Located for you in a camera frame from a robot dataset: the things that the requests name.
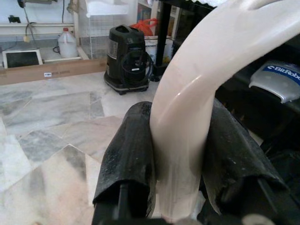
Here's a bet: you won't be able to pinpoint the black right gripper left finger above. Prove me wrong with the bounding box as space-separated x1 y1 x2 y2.
92 101 157 225

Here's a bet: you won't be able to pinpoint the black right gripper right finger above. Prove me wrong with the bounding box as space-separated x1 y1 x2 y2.
199 98 290 225

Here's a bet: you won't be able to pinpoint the beige long-handled dustpan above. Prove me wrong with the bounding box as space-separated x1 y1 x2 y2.
150 0 300 225

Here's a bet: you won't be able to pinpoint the silver robot body plate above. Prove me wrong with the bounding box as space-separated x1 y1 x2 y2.
248 60 300 104

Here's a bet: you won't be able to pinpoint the long brown cardboard box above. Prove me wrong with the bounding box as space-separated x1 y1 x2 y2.
0 58 108 86

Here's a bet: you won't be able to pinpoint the black canister vacuum cleaner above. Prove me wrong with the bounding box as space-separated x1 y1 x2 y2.
104 25 155 96

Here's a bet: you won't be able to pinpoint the white printed box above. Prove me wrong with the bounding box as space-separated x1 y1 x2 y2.
143 36 175 65

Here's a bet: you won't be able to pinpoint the white plastic jug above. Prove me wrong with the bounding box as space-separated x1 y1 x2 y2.
57 27 79 59

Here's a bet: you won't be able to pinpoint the orange plastic bag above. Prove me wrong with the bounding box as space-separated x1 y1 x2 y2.
129 18 159 38

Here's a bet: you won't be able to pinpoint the white low stool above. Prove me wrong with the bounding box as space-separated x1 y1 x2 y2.
2 48 43 69

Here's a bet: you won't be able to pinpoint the black table frame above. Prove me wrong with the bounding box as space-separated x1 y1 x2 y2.
158 0 218 69

